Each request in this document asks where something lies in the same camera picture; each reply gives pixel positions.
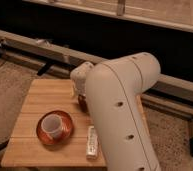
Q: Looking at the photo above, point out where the white ceramic cup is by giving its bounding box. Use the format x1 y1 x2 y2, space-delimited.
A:
41 114 62 139

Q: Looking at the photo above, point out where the copper brown saucer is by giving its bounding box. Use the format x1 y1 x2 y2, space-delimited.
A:
36 110 74 145

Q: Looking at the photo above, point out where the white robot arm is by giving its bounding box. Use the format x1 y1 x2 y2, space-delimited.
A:
70 52 161 171

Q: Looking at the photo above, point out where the white remote control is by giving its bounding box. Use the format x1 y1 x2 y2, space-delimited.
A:
86 126 98 159

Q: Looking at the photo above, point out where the wooden table board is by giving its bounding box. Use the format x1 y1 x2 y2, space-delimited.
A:
0 78 150 169

